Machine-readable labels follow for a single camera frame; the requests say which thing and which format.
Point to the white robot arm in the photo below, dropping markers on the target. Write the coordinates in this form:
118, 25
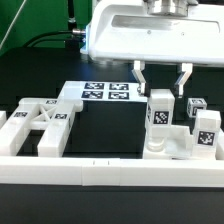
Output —
182, 32

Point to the white U-shaped fence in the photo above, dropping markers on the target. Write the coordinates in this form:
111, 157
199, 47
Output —
110, 172

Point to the white chair back frame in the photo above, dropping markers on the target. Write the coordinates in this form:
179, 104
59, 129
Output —
55, 117

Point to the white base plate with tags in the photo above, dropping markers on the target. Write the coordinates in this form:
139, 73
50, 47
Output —
101, 91

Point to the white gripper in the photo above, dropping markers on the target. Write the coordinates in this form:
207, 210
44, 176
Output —
161, 31

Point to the white chair seat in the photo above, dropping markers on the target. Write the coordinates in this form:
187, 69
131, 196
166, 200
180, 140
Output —
172, 142

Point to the white diagonal rod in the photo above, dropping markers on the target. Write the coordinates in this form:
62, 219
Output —
20, 9

